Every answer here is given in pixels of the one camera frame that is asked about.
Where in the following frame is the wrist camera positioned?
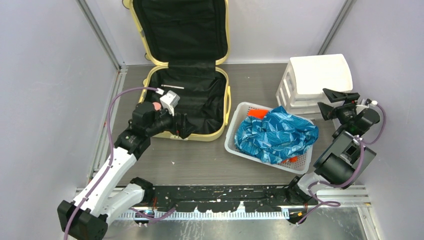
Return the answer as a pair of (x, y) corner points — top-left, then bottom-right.
(155, 88), (180, 117)
(356, 98), (378, 108)

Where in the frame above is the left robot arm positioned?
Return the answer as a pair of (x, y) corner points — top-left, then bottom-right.
(57, 102), (177, 240)

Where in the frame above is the white divided organizer tray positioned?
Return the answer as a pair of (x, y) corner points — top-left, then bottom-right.
(275, 53), (353, 120)

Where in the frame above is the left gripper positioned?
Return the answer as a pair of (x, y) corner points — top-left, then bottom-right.
(146, 104), (198, 139)

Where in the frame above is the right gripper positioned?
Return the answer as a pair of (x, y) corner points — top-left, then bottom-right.
(318, 88), (361, 128)

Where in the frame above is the slotted metal cable duct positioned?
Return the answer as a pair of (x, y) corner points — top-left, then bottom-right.
(117, 209), (291, 221)

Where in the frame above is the yellow hard-shell suitcase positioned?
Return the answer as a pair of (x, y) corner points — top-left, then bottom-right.
(123, 0), (232, 142)

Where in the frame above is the white perforated plastic basket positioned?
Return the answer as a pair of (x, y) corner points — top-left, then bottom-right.
(224, 101), (315, 175)

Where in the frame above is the clear bottle pink cap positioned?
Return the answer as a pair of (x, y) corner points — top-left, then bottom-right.
(152, 102), (162, 111)

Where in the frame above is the blue patterned garment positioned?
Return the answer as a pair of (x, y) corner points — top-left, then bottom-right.
(234, 106), (319, 164)

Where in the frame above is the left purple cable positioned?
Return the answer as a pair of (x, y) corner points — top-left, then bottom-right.
(62, 86), (176, 240)

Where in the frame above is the silver pen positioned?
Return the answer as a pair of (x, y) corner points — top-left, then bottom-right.
(161, 84), (185, 90)

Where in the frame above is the orange garment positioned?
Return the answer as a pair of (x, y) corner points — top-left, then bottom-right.
(247, 108), (269, 120)

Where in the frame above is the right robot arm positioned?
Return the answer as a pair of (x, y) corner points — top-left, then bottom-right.
(285, 88), (385, 205)

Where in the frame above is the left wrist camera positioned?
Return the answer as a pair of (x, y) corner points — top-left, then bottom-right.
(155, 88), (180, 117)

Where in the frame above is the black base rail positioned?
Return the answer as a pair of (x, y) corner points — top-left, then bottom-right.
(136, 184), (317, 213)

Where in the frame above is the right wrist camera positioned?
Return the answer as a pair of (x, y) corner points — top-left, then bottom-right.
(356, 98), (378, 108)

